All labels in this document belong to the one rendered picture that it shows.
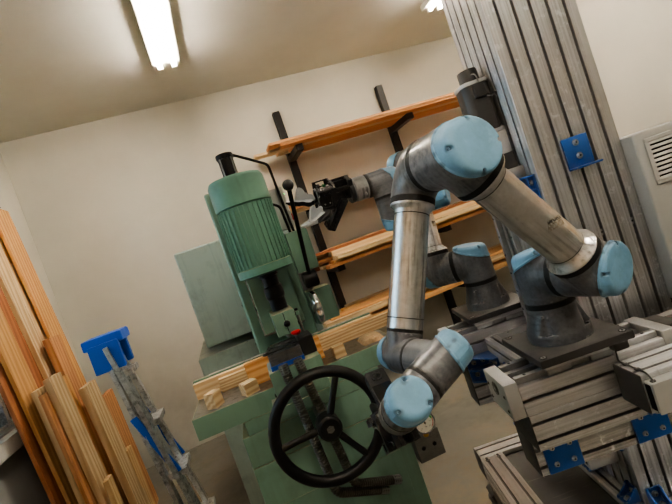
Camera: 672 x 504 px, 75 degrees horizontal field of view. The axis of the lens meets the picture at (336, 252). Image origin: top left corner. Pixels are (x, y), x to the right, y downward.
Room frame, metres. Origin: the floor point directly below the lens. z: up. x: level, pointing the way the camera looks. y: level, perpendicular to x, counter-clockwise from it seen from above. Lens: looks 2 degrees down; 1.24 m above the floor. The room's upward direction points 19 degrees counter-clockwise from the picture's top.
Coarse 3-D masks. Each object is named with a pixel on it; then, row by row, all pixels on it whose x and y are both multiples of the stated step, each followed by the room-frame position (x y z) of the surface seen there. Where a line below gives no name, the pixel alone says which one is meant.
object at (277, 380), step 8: (304, 360) 1.11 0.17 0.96; (312, 360) 1.11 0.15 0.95; (320, 360) 1.12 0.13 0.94; (272, 376) 1.09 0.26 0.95; (280, 376) 1.09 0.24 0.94; (272, 384) 1.09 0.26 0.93; (280, 384) 1.09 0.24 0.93; (320, 384) 1.11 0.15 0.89; (328, 384) 1.11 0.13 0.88; (304, 392) 1.10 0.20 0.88
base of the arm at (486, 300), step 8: (488, 280) 1.51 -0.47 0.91; (496, 280) 1.52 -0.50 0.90; (472, 288) 1.53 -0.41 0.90; (480, 288) 1.51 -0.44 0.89; (488, 288) 1.50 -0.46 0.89; (496, 288) 1.51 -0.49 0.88; (504, 288) 1.54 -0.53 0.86; (472, 296) 1.53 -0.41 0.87; (480, 296) 1.51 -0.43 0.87; (488, 296) 1.50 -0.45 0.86; (496, 296) 1.49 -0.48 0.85; (504, 296) 1.50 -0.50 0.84; (472, 304) 1.53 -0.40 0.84; (480, 304) 1.50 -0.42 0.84; (488, 304) 1.49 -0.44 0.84; (496, 304) 1.49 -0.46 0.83
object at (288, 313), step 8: (272, 312) 1.38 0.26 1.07; (280, 312) 1.32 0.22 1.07; (288, 312) 1.32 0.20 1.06; (272, 320) 1.34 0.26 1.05; (280, 320) 1.31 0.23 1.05; (296, 320) 1.32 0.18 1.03; (280, 328) 1.31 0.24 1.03; (288, 328) 1.31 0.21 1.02; (296, 328) 1.32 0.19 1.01; (280, 336) 1.31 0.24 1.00; (288, 336) 1.35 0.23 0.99
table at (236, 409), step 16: (352, 352) 1.25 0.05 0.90; (368, 352) 1.24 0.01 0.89; (352, 368) 1.23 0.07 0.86; (368, 368) 1.24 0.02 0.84; (224, 400) 1.21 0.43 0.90; (240, 400) 1.16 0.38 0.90; (256, 400) 1.17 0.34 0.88; (272, 400) 1.17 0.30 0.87; (304, 400) 1.10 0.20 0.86; (208, 416) 1.14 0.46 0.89; (224, 416) 1.15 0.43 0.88; (240, 416) 1.16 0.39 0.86; (256, 416) 1.17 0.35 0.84; (288, 416) 1.09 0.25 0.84; (208, 432) 1.14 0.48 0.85
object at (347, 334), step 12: (384, 312) 1.44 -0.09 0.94; (360, 324) 1.40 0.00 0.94; (372, 324) 1.41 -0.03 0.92; (384, 324) 1.41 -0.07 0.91; (324, 336) 1.39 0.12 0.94; (336, 336) 1.38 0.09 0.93; (348, 336) 1.39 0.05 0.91; (324, 348) 1.37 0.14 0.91; (240, 372) 1.31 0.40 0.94; (228, 384) 1.31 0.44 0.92
